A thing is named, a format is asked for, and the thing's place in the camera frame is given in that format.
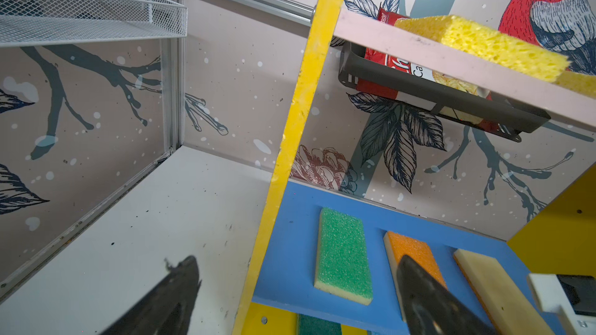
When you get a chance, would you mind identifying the black wire basket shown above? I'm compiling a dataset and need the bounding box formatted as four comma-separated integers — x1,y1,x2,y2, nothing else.
338,42,550,142

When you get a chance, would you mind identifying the white mesh wall basket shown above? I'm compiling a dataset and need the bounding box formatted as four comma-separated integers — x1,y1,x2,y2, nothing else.
1,0,188,48

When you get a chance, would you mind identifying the yellow shelf unit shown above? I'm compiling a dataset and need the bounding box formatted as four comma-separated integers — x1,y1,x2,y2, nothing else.
230,0,596,335

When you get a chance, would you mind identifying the yellow sponge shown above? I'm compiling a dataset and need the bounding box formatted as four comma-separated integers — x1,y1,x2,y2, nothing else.
394,16,571,82
555,71,596,99

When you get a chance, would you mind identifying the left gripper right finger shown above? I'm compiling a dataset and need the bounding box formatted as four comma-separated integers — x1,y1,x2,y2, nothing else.
397,256,496,334

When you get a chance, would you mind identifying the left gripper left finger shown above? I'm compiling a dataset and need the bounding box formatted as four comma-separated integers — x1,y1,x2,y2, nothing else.
103,255,202,334

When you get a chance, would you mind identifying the dark green scrub sponge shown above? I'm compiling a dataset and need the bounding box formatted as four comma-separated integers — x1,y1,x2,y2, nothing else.
296,314,342,335

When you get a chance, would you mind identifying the yellow sponge front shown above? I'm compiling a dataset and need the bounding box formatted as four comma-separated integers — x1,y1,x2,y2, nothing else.
555,71,596,99

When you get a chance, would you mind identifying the light green scrub sponge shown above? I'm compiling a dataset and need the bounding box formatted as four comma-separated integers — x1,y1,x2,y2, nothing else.
314,208,373,306

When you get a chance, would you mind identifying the pale orange sponge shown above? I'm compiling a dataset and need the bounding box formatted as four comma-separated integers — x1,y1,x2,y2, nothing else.
454,249,553,334

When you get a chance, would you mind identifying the red cassava chips bag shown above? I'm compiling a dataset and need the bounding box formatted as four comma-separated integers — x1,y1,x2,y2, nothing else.
355,8,501,133

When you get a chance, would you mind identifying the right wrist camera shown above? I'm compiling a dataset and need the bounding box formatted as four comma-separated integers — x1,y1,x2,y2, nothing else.
528,273,595,334

